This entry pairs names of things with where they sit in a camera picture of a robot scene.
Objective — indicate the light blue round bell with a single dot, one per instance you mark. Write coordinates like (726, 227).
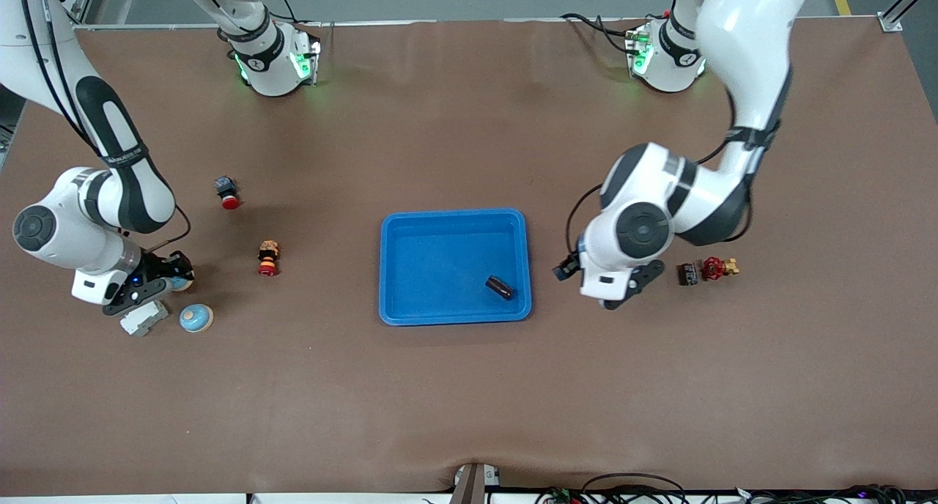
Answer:
(183, 285)
(196, 318)

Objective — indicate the red push button black base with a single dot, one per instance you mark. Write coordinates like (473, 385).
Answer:
(229, 195)

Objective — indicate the blue plastic tray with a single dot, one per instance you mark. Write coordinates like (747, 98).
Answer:
(447, 277)

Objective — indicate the white circuit breaker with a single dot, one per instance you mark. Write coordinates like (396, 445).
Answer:
(143, 321)

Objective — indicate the grey mounting bracket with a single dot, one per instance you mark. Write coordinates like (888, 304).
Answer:
(470, 486)

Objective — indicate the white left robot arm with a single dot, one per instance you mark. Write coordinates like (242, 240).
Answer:
(740, 42)

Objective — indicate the red yellow emergency stop button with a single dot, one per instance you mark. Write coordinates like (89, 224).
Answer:
(268, 259)

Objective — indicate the brown table mat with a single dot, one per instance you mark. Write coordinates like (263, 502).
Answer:
(469, 401)

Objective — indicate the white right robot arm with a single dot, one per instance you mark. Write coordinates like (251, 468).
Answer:
(73, 233)

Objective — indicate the dark cylindrical capacitor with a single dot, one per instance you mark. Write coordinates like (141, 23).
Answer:
(500, 287)
(688, 274)

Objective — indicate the red handwheel brass valve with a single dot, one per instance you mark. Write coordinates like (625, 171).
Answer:
(712, 269)

